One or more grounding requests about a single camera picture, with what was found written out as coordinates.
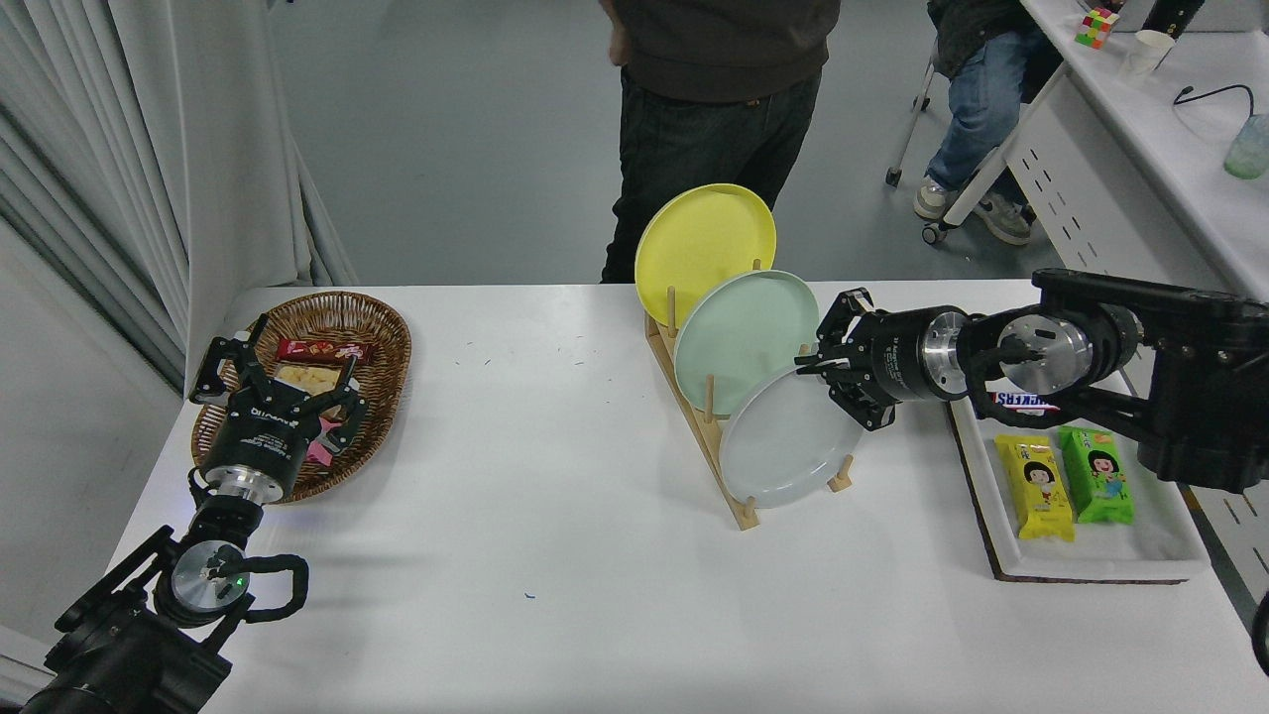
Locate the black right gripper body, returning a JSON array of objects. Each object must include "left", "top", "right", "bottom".
[{"left": 858, "top": 307, "right": 942, "bottom": 408}]

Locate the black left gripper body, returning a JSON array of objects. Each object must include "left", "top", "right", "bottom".
[{"left": 201, "top": 395, "right": 322, "bottom": 495}]

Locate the grey plate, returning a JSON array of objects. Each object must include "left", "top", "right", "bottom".
[{"left": 720, "top": 365, "right": 865, "bottom": 510}]

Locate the mint green plate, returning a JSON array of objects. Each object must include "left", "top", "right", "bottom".
[{"left": 674, "top": 270, "right": 821, "bottom": 417}]

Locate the yellow plate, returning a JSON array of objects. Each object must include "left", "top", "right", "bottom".
[{"left": 634, "top": 183, "right": 778, "bottom": 330}]

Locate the wooden plate rack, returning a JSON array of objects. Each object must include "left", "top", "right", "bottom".
[{"left": 646, "top": 260, "right": 855, "bottom": 533}]

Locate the pale yellow snack pack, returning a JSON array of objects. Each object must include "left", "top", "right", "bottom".
[{"left": 273, "top": 364, "right": 348, "bottom": 398}]

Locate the pink snack wrapper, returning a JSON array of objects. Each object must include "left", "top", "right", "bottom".
[{"left": 305, "top": 416, "right": 348, "bottom": 465}]

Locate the red snack bar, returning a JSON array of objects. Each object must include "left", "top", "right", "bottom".
[{"left": 276, "top": 337, "right": 373, "bottom": 366}]

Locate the brown wicker basket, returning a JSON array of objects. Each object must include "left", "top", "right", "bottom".
[{"left": 190, "top": 291, "right": 413, "bottom": 505}]

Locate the yellow snack bar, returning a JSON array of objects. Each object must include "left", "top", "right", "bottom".
[{"left": 994, "top": 434, "right": 1077, "bottom": 543}]

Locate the white chair leg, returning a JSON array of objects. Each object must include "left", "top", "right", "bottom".
[{"left": 885, "top": 58, "right": 938, "bottom": 189}]

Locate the grey curtain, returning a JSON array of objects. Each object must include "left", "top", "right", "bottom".
[{"left": 0, "top": 0, "right": 360, "bottom": 398}]

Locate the person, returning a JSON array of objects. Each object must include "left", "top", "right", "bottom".
[
  {"left": 599, "top": 0, "right": 842, "bottom": 285},
  {"left": 912, "top": 0, "right": 1067, "bottom": 247}
]

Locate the green snack bar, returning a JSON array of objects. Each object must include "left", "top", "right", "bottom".
[{"left": 1057, "top": 424, "right": 1135, "bottom": 526}]

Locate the white perforated desk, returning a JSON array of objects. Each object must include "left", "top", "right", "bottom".
[{"left": 922, "top": 0, "right": 1269, "bottom": 556}]

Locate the white rectangular tray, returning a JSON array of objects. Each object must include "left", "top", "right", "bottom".
[{"left": 947, "top": 337, "right": 1212, "bottom": 581}]

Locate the colourful puzzle cube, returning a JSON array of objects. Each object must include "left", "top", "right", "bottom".
[{"left": 1075, "top": 8, "right": 1121, "bottom": 49}]

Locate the white paper cup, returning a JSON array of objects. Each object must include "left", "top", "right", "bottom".
[{"left": 1119, "top": 30, "right": 1176, "bottom": 82}]

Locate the green translucent cup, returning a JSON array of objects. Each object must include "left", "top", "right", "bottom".
[{"left": 1224, "top": 114, "right": 1269, "bottom": 180}]

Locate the black object on desk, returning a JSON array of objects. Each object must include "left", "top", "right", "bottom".
[{"left": 1142, "top": 0, "right": 1209, "bottom": 41}]

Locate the thin black cable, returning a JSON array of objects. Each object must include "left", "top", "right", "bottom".
[{"left": 1175, "top": 84, "right": 1258, "bottom": 125}]

